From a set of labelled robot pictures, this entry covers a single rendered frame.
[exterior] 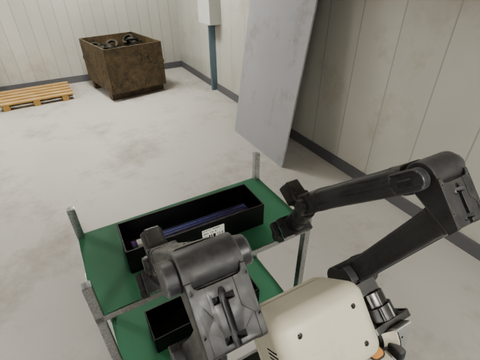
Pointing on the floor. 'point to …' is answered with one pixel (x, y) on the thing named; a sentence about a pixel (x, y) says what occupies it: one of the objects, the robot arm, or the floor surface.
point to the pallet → (34, 94)
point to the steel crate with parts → (124, 63)
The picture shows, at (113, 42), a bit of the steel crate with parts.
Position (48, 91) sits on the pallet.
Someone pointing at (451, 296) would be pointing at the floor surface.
